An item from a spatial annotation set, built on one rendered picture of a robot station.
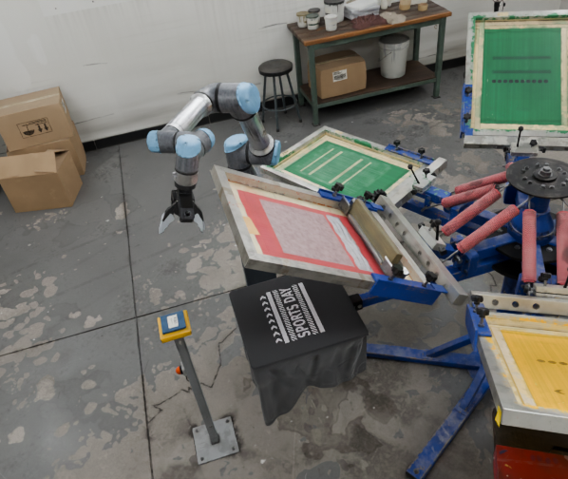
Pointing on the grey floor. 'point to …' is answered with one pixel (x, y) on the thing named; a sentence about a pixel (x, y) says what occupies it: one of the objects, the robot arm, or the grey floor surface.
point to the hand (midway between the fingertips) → (181, 235)
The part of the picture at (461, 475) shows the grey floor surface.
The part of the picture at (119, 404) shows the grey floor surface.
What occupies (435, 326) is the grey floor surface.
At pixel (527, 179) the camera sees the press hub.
